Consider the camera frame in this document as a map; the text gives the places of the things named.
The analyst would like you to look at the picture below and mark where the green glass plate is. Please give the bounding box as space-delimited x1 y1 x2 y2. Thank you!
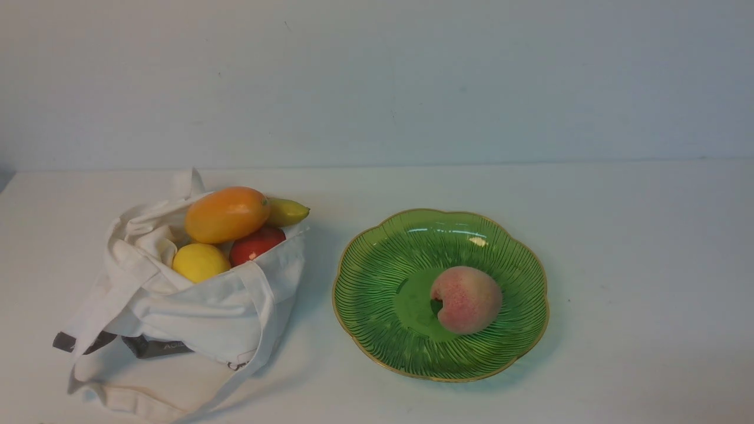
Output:
332 208 550 383

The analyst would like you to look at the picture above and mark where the white cloth tote bag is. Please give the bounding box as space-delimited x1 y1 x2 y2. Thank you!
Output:
54 168 307 423

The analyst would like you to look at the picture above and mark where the orange mango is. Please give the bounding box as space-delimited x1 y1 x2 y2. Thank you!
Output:
184 186 271 244

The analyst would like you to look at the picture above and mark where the red apple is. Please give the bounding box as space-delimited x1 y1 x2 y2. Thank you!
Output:
229 226 286 267

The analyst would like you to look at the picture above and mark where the yellow lemon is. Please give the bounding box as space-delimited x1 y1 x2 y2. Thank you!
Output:
171 243 231 284

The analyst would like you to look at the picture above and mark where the yellow-green banana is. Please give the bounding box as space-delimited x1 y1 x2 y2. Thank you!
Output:
266 198 310 228

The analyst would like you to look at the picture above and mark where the pink peach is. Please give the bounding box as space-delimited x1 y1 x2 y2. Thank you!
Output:
430 266 503 335

